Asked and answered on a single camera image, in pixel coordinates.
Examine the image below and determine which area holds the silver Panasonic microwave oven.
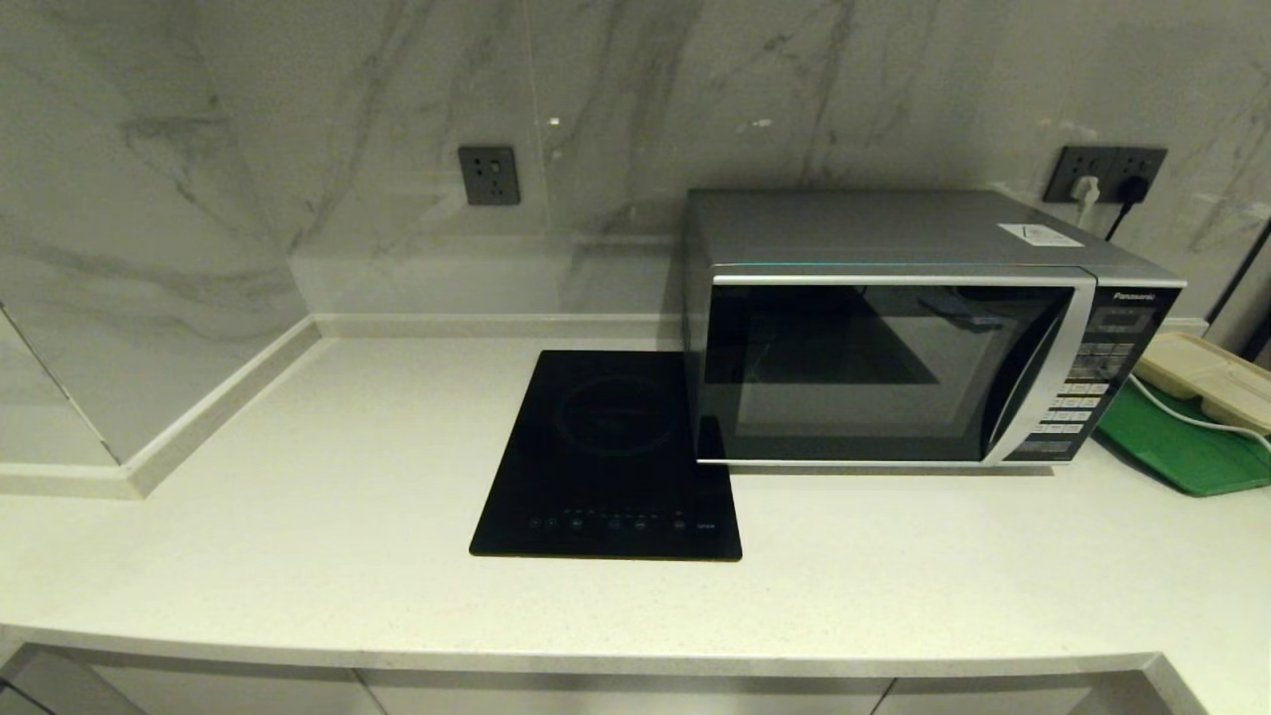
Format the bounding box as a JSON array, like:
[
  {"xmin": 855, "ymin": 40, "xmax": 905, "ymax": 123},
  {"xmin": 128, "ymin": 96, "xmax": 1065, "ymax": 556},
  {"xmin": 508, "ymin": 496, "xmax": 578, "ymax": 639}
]
[{"xmin": 683, "ymin": 189, "xmax": 1188, "ymax": 468}]

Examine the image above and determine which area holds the grey single wall socket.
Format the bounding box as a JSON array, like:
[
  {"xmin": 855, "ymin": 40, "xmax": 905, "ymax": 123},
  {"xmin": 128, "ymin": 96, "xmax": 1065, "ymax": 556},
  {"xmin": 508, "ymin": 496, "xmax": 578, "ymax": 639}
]
[{"xmin": 458, "ymin": 146, "xmax": 521, "ymax": 207}]

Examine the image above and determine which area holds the white cable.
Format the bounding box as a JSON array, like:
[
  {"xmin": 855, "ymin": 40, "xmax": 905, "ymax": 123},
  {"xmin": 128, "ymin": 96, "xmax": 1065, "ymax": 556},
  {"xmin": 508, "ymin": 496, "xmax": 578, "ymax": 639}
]
[{"xmin": 1127, "ymin": 372, "xmax": 1271, "ymax": 438}]

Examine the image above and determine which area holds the grey cabinet front panel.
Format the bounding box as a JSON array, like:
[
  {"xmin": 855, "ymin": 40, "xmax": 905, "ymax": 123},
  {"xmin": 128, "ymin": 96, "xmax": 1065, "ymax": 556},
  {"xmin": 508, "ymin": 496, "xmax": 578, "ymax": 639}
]
[{"xmin": 874, "ymin": 675, "xmax": 1158, "ymax": 715}]

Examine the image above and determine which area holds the green plastic tray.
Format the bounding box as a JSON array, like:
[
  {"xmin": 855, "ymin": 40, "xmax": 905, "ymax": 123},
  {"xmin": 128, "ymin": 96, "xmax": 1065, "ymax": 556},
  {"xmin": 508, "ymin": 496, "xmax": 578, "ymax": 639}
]
[{"xmin": 1092, "ymin": 377, "xmax": 1271, "ymax": 498}]

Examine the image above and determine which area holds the black glass microwave door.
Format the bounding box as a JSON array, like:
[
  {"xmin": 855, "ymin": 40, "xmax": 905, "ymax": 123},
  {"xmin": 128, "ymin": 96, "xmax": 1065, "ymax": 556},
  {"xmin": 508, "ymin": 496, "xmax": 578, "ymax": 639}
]
[{"xmin": 697, "ymin": 275, "xmax": 1096, "ymax": 466}]

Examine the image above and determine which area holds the white label sticker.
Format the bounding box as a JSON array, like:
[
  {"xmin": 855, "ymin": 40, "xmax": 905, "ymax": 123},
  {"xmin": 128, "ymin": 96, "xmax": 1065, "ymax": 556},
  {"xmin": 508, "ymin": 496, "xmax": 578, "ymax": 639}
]
[{"xmin": 997, "ymin": 222, "xmax": 1085, "ymax": 248}]

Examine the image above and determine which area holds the black induction cooktop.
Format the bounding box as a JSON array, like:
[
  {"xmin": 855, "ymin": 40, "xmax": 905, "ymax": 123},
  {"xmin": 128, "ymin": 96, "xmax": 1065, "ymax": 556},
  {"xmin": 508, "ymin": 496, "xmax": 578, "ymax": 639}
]
[{"xmin": 469, "ymin": 349, "xmax": 744, "ymax": 563}]

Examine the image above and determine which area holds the grey double wall socket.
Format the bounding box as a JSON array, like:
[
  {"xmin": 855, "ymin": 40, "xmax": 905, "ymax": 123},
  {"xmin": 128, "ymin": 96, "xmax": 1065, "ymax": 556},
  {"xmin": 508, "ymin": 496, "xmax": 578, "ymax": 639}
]
[{"xmin": 1044, "ymin": 146, "xmax": 1169, "ymax": 206}]

